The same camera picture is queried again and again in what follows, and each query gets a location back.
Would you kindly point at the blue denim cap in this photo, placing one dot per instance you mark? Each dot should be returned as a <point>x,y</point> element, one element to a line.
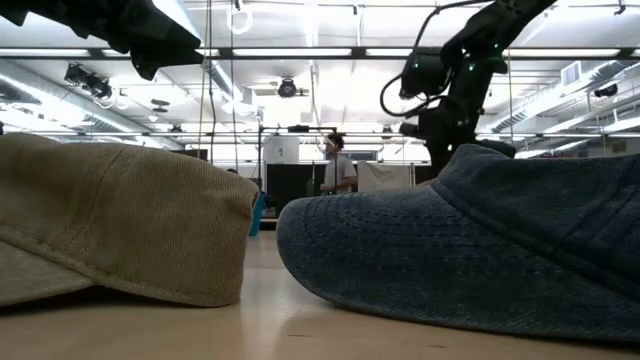
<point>450,260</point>

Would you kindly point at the beige cotton cap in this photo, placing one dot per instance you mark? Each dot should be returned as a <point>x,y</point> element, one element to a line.
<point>125,220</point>

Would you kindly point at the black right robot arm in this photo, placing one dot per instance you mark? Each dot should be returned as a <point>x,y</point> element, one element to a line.
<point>480,35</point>

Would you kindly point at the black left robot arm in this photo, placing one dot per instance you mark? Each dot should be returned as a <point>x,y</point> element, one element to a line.
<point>125,25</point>

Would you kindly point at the white hanging cloth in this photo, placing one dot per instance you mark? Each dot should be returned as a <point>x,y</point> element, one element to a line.
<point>382,177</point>

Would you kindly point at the person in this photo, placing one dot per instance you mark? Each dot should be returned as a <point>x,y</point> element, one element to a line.
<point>340,172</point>

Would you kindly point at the white ceiling air vent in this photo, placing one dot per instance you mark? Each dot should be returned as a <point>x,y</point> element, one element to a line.
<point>571,73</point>

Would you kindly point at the black partition panel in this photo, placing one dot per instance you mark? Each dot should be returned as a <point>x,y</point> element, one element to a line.
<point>292,186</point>

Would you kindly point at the white box cabinet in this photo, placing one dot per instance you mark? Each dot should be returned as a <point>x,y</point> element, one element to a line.
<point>280,150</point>

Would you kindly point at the blue plastic bin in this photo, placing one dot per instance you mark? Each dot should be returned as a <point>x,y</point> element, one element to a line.
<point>257,215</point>

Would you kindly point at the black overhead frame bar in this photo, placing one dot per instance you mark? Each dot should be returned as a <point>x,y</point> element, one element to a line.
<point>360,52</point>

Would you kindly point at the small black ceiling camera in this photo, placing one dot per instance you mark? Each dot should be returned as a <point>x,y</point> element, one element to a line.
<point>606,90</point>

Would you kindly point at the round black ceiling camera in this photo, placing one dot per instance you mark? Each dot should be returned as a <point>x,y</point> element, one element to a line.
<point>287,89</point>

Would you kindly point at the black ceiling camera cluster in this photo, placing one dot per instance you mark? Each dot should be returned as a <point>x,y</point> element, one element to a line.
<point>92,85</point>

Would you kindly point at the silver ceiling duct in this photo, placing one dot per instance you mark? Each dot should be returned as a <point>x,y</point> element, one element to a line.
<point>50,97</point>

